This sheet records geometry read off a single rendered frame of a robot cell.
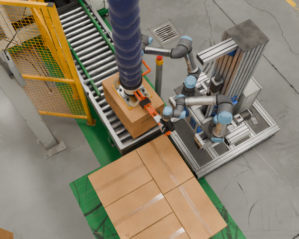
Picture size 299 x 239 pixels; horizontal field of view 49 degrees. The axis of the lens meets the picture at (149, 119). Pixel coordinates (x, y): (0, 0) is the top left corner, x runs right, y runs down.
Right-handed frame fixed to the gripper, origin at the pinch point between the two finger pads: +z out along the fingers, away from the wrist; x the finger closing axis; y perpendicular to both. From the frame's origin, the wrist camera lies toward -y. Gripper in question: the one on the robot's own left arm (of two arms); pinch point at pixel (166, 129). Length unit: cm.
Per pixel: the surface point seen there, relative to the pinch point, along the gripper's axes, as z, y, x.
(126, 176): 67, 3, 47
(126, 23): -99, 49, 7
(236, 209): 121, -91, -46
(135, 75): -30, 50, 1
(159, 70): 36, 80, -50
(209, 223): 67, -87, 5
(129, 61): -54, 50, 6
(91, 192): 121, 26, 86
